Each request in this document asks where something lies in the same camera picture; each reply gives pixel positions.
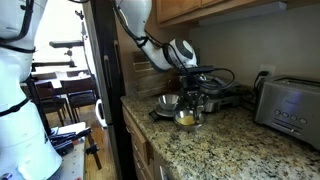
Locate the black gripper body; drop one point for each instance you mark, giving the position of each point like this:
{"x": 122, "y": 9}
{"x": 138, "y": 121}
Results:
{"x": 193, "y": 85}

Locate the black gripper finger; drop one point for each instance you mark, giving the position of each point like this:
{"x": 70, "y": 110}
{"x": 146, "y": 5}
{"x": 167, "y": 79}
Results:
{"x": 199, "y": 105}
{"x": 190, "y": 105}

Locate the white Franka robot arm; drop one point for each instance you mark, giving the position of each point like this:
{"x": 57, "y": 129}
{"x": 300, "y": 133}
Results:
{"x": 136, "y": 16}

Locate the yellow grain contents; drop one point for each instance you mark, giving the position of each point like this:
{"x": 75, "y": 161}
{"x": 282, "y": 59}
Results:
{"x": 185, "y": 120}

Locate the empty steel bowl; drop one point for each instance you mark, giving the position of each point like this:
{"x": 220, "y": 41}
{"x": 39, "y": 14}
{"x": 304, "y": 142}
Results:
{"x": 169, "y": 101}

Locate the steel bowl holding yellow grain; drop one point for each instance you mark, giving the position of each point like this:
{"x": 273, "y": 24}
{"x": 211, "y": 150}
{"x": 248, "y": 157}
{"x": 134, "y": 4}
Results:
{"x": 178, "y": 124}

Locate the black kitchen scale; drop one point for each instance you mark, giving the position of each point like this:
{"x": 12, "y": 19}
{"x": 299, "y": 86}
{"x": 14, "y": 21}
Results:
{"x": 162, "y": 113}

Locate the wooden cutting board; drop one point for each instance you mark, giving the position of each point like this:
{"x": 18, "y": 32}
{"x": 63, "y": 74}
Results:
{"x": 146, "y": 83}

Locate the wooden base cabinet drawers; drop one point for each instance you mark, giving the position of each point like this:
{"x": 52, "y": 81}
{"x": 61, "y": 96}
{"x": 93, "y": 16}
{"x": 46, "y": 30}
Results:
{"x": 138, "y": 140}

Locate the dark tall refrigerator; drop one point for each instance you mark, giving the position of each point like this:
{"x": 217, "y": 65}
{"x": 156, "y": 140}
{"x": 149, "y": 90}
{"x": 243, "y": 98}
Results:
{"x": 110, "y": 100}

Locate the stainless steel toaster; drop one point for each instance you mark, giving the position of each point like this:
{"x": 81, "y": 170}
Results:
{"x": 290, "y": 106}

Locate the black clamp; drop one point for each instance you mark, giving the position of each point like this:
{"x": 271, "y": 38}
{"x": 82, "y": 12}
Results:
{"x": 94, "y": 150}

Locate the dark wooden chair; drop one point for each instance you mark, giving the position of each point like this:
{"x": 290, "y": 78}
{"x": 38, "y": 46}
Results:
{"x": 50, "y": 100}
{"x": 80, "y": 96}

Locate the dark dining table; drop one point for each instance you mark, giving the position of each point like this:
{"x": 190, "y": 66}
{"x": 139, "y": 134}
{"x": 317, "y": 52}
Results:
{"x": 75, "y": 83}

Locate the black tool bundle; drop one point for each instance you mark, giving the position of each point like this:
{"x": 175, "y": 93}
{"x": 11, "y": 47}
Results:
{"x": 66, "y": 141}

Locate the white robot cart top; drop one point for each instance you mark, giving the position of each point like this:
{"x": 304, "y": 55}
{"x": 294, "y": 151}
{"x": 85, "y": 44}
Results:
{"x": 71, "y": 163}

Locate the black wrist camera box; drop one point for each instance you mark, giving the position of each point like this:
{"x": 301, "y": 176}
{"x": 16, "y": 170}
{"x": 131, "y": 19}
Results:
{"x": 200, "y": 69}

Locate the white wall outlet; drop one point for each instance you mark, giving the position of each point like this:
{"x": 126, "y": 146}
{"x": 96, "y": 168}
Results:
{"x": 271, "y": 69}

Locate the black camera stand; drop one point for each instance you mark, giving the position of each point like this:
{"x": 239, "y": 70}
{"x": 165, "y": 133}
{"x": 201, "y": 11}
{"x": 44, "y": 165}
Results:
{"x": 66, "y": 44}

